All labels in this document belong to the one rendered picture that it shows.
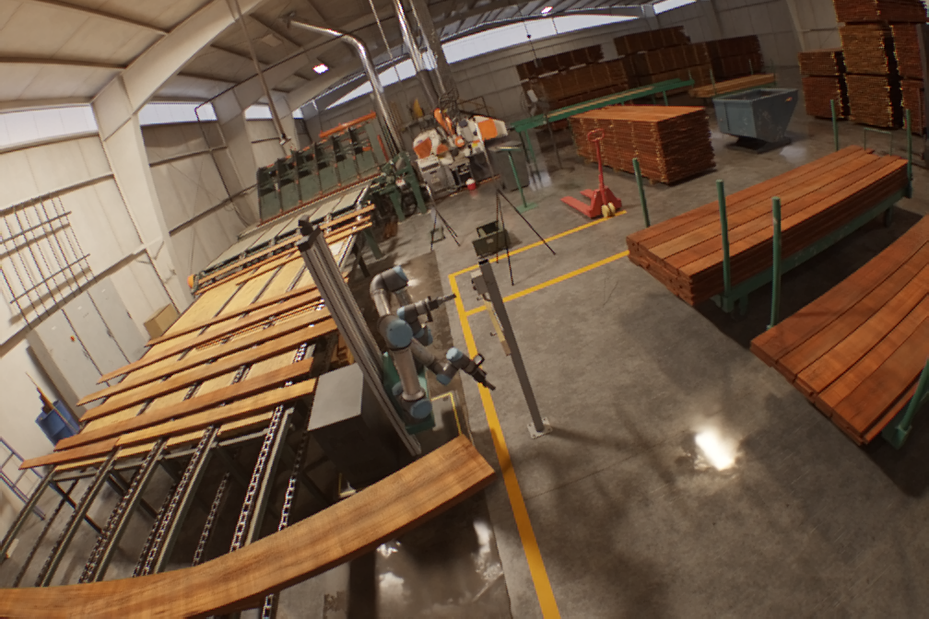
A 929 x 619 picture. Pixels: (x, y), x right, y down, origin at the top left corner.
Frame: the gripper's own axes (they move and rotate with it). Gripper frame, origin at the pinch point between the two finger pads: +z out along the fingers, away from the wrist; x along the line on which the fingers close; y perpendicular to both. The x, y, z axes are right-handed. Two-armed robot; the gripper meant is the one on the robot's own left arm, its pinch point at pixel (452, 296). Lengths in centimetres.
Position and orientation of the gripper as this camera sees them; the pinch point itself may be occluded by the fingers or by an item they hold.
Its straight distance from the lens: 226.0
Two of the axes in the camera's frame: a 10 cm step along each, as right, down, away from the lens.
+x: -0.3, -0.8, 10.0
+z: 9.4, -3.4, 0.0
